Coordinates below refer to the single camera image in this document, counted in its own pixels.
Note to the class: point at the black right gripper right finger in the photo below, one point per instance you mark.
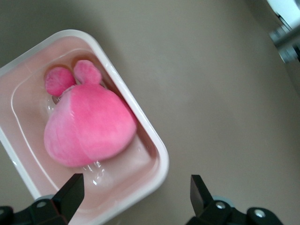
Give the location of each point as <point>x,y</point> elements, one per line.
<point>201,201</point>

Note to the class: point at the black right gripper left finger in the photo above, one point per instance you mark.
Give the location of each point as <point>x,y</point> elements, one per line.
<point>68,199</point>

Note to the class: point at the pink plush toy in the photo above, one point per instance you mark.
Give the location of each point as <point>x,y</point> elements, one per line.
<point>93,126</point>

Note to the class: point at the pink plastic storage box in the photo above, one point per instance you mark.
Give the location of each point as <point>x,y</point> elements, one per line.
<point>129,182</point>

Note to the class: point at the brown table cover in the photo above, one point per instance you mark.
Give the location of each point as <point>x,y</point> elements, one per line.
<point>211,93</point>

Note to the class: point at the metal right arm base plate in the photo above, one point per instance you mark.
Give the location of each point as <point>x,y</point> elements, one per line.
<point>288,37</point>

